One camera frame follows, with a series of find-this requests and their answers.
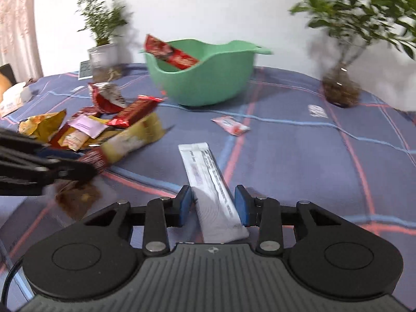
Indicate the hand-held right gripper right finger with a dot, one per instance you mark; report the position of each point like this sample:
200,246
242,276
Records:
241,204

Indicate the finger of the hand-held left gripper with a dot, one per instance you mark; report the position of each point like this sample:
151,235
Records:
48,177
19,143

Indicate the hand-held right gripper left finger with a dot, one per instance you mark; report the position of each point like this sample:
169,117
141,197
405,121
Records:
184,204

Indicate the white stick packet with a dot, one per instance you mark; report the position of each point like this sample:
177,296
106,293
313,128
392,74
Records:
211,188

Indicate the clear nut packet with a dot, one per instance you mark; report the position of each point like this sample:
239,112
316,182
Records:
78,198

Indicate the brown drink powder packet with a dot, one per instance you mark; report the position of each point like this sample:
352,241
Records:
94,160

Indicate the long gold snack packet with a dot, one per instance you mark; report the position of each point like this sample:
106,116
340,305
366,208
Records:
133,138

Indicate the green plastic bowl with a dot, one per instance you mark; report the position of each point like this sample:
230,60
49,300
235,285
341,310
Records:
208,78

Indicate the red crinkled snack packet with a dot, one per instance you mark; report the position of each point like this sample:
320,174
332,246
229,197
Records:
169,53

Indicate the white tissue pack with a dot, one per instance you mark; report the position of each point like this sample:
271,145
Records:
14,99

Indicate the yellow and white small packet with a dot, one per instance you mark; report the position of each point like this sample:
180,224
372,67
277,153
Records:
76,139

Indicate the pale pink small packet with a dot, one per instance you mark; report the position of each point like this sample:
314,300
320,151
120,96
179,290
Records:
86,126

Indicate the blue plaid blanket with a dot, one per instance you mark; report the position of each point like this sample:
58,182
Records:
292,156

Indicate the black chair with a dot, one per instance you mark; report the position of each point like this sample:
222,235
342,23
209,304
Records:
8,71

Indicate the white blanket tag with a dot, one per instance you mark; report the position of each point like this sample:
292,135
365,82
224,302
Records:
77,88
318,111

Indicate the pink and red small packet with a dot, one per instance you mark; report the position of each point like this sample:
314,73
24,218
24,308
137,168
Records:
230,125

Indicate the white digital clock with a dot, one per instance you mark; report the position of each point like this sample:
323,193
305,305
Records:
85,70

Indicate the red and white snack packet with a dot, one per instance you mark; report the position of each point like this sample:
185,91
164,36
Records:
107,97

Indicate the red bar packet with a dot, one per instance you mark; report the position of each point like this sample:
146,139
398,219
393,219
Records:
135,112

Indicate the pink patterned curtain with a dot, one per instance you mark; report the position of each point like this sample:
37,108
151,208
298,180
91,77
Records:
18,22

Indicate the leafy plant in clear pot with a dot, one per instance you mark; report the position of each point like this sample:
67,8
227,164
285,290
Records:
104,52

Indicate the leafy plant in glass vase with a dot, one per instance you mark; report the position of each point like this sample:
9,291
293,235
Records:
341,84

